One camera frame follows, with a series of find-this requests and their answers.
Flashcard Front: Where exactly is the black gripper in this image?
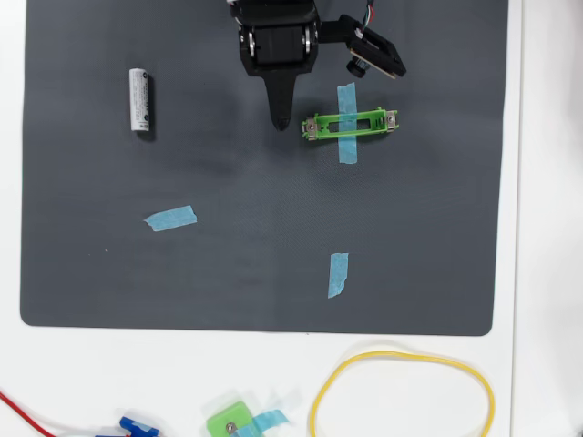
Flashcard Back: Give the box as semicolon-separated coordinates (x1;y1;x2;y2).
237;18;322;133

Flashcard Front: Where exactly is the white cylindrical battery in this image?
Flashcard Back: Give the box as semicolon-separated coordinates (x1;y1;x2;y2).
128;67;152;133

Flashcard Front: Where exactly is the green battery holder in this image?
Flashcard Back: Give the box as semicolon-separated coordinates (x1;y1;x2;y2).
301;108;401;143

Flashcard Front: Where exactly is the long blue tape strip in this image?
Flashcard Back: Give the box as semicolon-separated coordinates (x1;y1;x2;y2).
336;82;359;165

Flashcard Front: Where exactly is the dark grey mat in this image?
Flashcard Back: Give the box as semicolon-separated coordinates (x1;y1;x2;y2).
19;0;509;338

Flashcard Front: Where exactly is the slanted blue tape strip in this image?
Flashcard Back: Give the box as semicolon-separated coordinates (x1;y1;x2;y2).
143;204;199;233

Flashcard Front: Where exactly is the short blue tape strip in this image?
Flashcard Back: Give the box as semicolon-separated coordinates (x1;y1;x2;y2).
327;252;350;300

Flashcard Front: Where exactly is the yellow rubber band loop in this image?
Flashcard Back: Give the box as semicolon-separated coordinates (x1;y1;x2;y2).
308;350;496;437

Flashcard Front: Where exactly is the blue tape on block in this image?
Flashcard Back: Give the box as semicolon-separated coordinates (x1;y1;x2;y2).
236;409;292;437

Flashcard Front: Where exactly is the green printed block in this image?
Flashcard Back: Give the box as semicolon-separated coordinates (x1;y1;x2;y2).
206;401;256;437

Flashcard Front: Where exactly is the blue connector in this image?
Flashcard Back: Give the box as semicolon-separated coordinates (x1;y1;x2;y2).
118;415;160;437

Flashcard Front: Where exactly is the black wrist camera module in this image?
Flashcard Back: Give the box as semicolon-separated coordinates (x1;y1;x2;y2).
318;14;407;82

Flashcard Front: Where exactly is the multicolour camera cable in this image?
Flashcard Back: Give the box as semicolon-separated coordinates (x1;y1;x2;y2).
353;0;379;38

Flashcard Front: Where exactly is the red wire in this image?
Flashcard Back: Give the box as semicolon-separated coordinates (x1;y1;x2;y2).
0;389;58;437

